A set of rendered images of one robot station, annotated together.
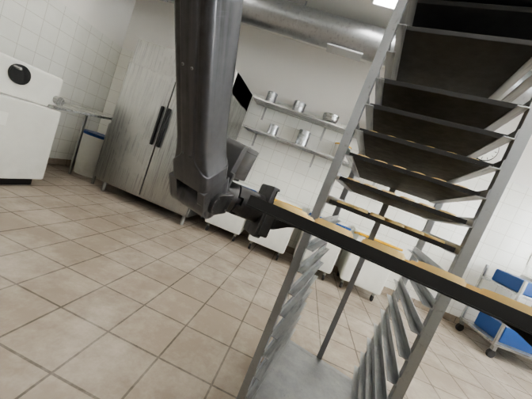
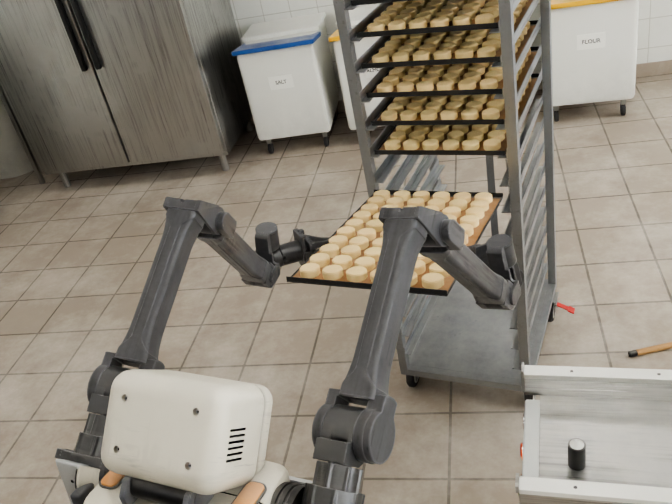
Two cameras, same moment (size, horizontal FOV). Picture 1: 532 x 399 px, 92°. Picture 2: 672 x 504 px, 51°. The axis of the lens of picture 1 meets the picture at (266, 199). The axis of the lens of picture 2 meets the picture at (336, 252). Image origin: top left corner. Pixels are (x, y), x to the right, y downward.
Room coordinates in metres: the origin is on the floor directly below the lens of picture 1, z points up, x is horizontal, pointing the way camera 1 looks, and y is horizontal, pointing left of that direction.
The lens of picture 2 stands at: (-1.06, -0.31, 1.96)
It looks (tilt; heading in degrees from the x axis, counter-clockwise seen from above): 32 degrees down; 8
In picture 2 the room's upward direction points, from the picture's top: 13 degrees counter-clockwise
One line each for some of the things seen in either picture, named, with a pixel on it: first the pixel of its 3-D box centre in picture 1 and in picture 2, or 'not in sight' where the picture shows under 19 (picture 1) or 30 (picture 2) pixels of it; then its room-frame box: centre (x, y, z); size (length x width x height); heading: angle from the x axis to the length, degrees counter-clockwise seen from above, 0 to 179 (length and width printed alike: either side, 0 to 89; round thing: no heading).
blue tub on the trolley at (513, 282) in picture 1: (518, 284); not in sight; (3.04, -3.15, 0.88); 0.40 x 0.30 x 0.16; 176
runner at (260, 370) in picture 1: (283, 336); (429, 280); (1.20, -0.33, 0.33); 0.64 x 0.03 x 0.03; 159
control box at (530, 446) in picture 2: not in sight; (532, 466); (-0.10, -0.47, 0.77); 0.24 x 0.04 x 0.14; 167
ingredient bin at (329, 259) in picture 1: (317, 243); not in sight; (3.49, -0.89, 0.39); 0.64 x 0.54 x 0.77; 172
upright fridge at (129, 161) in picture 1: (175, 138); (110, 22); (3.67, 1.51, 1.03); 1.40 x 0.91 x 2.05; 82
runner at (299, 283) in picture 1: (311, 271); (418, 202); (1.20, -0.33, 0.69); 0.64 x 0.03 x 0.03; 159
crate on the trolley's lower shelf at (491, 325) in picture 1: (510, 332); not in sight; (3.06, -3.35, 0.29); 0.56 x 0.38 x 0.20; 91
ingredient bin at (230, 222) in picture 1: (233, 208); (292, 85); (3.66, 0.40, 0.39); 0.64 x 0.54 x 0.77; 175
